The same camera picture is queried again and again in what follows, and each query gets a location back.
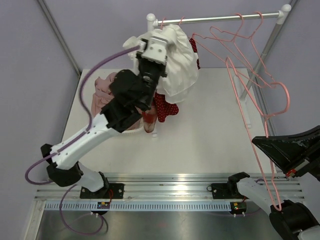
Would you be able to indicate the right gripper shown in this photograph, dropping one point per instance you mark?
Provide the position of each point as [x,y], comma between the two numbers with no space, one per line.
[288,146]

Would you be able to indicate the red polka dot skirt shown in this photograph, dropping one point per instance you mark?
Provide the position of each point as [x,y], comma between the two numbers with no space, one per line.
[164,108]

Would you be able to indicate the white skirt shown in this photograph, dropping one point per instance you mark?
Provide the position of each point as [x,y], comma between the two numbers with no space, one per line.
[181,69]

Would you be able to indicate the pink skirt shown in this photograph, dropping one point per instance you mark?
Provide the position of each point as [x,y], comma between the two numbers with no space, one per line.
[102,94]

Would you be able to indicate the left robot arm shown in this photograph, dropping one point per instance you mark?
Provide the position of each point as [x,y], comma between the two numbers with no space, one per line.
[132,95]

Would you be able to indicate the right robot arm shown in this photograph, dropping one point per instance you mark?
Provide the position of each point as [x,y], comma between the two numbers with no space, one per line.
[291,220]

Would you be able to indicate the red plaid skirt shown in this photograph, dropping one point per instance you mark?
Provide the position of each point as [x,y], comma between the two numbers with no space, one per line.
[149,121]

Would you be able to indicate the white plastic basket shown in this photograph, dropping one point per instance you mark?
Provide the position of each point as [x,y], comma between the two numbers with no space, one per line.
[136,127]

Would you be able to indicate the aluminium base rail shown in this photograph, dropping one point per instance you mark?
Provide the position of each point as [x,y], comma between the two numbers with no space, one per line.
[168,187]

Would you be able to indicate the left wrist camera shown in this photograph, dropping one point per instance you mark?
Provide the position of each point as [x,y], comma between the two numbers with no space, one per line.
[155,49]

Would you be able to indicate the white slotted cable duct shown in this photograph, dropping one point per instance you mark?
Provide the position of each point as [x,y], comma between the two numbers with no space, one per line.
[142,206]

